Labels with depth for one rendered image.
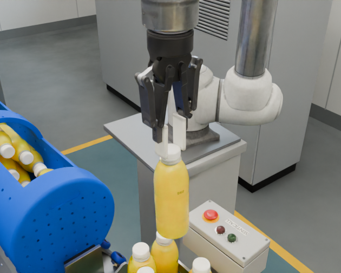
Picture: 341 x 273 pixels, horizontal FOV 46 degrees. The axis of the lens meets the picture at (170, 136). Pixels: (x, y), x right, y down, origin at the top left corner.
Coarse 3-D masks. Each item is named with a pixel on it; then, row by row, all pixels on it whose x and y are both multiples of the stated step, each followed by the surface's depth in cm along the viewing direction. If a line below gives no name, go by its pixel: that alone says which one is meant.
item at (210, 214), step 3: (207, 210) 102; (210, 210) 102; (213, 210) 102; (204, 213) 101; (207, 213) 101; (210, 213) 101; (213, 213) 101; (216, 213) 101; (204, 216) 101; (207, 216) 100; (210, 216) 100; (213, 216) 100; (216, 216) 100; (210, 219) 100; (213, 219) 100
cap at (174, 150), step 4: (168, 144) 76; (172, 144) 76; (168, 148) 75; (172, 148) 75; (176, 148) 75; (180, 148) 75; (168, 152) 74; (172, 152) 74; (176, 152) 74; (180, 152) 75; (168, 156) 74; (172, 156) 74; (176, 156) 74; (164, 160) 75; (168, 160) 74; (172, 160) 74
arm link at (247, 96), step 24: (264, 0) 111; (240, 24) 120; (264, 24) 116; (240, 48) 124; (264, 48) 122; (240, 72) 129; (264, 72) 130; (240, 96) 131; (264, 96) 131; (216, 120) 140; (240, 120) 137; (264, 120) 136
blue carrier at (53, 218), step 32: (32, 128) 127; (64, 160) 122; (0, 192) 95; (32, 192) 90; (64, 192) 93; (96, 192) 100; (0, 224) 92; (32, 224) 90; (64, 224) 97; (96, 224) 105; (32, 256) 94; (64, 256) 101
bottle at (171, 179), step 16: (160, 160) 76; (176, 160) 75; (160, 176) 76; (176, 176) 75; (160, 192) 77; (176, 192) 76; (160, 208) 79; (176, 208) 78; (160, 224) 82; (176, 224) 80
